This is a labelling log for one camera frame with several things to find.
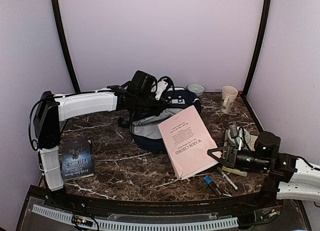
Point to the grey slotted cable duct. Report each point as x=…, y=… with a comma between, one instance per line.
x=122, y=222

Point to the black marker blue cap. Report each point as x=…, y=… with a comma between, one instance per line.
x=212, y=185

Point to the celadon bowl at back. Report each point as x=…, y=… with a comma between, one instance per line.
x=197, y=89

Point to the black left frame post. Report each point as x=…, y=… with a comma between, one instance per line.
x=64, y=46

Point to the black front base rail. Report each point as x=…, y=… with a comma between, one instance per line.
x=235, y=206

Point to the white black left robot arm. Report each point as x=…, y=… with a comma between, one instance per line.
x=47, y=116

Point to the yellow highlighter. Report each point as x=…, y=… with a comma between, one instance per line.
x=235, y=171

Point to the pink paperback book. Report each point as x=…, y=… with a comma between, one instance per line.
x=187, y=141

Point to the square floral plate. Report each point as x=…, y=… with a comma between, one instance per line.
x=251, y=145

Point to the celadon bowl on plate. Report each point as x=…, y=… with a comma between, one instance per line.
x=243, y=138

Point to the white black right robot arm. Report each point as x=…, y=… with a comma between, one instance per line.
x=290, y=177

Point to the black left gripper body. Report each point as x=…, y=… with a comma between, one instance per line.
x=155, y=104

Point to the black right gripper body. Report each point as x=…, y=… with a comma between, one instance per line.
x=257, y=163

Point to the dark blue novel book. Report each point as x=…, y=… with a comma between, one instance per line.
x=77, y=160

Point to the black frame post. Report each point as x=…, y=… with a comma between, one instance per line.
x=64, y=46
x=258, y=46

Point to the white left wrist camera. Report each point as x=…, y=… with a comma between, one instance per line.
x=159, y=88

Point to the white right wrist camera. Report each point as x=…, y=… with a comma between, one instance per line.
x=234, y=136

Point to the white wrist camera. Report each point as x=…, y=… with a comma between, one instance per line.
x=234, y=136
x=159, y=88

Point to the navy blue student backpack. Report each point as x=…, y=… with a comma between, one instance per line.
x=143, y=123

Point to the cream ceramic mug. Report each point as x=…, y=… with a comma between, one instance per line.
x=229, y=95

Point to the black right frame post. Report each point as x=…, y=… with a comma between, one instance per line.
x=258, y=46

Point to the white marker pen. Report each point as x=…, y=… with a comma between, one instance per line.
x=225, y=176

